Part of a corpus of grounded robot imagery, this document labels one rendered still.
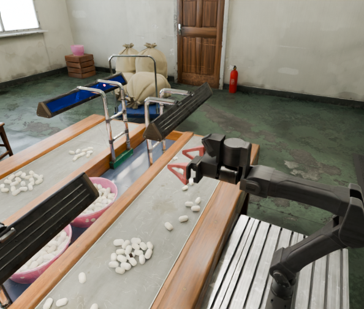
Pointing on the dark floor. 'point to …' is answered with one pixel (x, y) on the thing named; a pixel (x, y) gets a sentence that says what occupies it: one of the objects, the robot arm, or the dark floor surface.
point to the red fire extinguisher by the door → (233, 80)
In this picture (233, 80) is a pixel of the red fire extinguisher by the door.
